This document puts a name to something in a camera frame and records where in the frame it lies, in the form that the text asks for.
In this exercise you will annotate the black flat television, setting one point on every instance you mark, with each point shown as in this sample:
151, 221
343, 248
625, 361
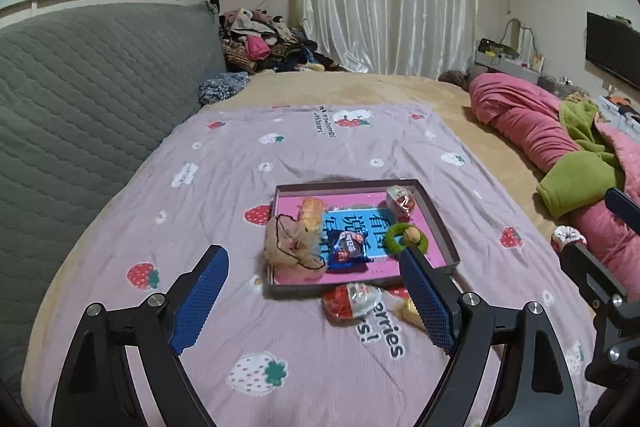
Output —
612, 44

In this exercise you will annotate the pile of clothes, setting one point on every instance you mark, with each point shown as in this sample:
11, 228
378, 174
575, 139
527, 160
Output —
260, 37

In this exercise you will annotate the red white scrunchie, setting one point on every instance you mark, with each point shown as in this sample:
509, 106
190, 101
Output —
567, 237

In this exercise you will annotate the beige mesh hair net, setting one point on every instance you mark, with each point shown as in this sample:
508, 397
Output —
292, 249

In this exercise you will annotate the green hair scrunchie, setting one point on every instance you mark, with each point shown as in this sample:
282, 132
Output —
395, 244

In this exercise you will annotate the cluttered grey dresser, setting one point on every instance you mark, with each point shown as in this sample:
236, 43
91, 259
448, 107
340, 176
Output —
505, 63

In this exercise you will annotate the red white snack packet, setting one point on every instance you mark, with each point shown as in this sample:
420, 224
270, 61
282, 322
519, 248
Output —
401, 198

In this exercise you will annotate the yellow cake packet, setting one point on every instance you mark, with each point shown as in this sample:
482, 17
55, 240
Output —
311, 213
409, 311

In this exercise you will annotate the dark blue patterned cloth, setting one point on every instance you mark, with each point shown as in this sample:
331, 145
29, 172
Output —
222, 88

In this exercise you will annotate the white drawer unit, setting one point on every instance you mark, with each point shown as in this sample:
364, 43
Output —
620, 109

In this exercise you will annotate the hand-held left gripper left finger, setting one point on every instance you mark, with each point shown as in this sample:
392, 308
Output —
200, 302

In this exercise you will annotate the pink strawberry printed blanket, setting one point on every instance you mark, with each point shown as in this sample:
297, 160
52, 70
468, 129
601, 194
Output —
200, 207

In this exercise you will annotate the pink quilt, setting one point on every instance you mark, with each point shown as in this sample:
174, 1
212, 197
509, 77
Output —
525, 122

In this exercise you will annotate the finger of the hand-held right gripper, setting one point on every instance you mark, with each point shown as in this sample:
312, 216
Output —
625, 209
592, 272

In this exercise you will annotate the arched table mirror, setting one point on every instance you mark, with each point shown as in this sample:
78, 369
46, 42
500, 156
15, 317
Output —
506, 37

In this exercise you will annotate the blue cookie packet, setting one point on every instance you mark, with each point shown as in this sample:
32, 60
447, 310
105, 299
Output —
350, 251

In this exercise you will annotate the grey furry cloth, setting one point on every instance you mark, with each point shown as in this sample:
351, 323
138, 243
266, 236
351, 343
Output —
457, 78

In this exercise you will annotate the red silver snack packet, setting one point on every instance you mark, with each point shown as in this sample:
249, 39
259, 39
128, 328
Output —
350, 302

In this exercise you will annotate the pink cardboard tray box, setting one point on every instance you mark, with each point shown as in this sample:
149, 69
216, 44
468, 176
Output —
434, 249

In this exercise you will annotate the walnut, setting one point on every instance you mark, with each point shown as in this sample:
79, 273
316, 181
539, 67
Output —
412, 236

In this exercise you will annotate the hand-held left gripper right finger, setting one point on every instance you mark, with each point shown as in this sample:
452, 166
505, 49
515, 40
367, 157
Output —
427, 302

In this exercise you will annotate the grey quilted headboard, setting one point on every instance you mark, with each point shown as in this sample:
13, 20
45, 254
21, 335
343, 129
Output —
75, 107

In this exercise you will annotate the green fleece blanket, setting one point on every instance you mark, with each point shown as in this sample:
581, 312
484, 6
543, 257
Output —
575, 177

